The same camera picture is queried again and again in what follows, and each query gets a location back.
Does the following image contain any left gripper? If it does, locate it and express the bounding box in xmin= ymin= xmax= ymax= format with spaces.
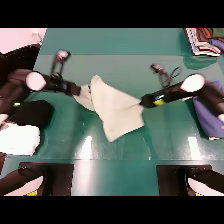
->
xmin=63 ymin=81 xmax=83 ymax=98

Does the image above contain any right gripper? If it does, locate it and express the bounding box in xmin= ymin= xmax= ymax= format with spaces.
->
xmin=139 ymin=93 xmax=157 ymax=109

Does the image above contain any white garment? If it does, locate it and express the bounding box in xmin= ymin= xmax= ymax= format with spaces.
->
xmin=0 ymin=122 xmax=42 ymax=157
xmin=72 ymin=74 xmax=146 ymax=143

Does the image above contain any black garment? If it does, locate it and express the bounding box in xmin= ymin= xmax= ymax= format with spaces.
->
xmin=0 ymin=43 xmax=42 ymax=78
xmin=9 ymin=99 xmax=55 ymax=130

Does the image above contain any purple garment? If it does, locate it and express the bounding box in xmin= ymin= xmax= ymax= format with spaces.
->
xmin=192 ymin=79 xmax=224 ymax=141

